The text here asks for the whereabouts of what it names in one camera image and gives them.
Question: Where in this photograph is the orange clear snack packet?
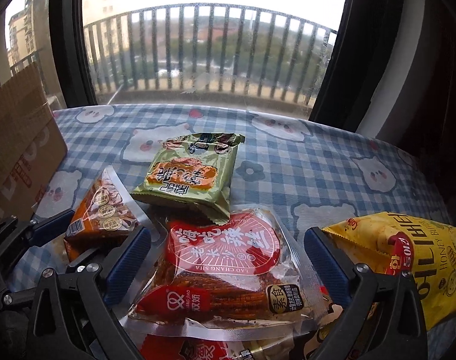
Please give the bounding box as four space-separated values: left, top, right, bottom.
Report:
64 166 151 262

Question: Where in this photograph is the red spicy strips packet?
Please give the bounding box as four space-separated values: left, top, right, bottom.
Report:
121 205 327 341

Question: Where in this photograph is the yellow honey butter chip bag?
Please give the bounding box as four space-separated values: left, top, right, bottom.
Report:
320 212 456 333

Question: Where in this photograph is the red strawberry snack packet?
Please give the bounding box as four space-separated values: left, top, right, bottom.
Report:
139 335 295 360

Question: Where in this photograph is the brown cardboard box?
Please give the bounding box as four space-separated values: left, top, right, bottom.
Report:
0 63 67 220

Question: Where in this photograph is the blue checkered tablecloth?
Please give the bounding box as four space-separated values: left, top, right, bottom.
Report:
6 103 454 360

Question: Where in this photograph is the green snack packet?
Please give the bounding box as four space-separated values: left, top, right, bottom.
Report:
131 133 245 225

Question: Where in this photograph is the metal balcony railing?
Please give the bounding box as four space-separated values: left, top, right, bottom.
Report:
8 2 339 107

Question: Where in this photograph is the black window frame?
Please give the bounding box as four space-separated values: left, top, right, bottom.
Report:
49 0 408 136

